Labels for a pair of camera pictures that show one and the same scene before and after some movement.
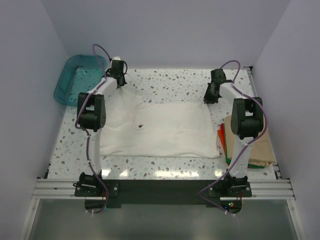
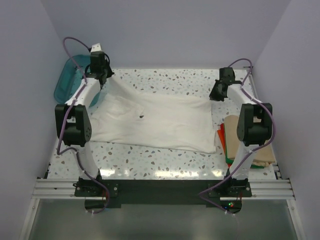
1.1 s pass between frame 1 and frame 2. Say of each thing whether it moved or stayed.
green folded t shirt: stayed
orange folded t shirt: stayed
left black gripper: moved
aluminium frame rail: stayed
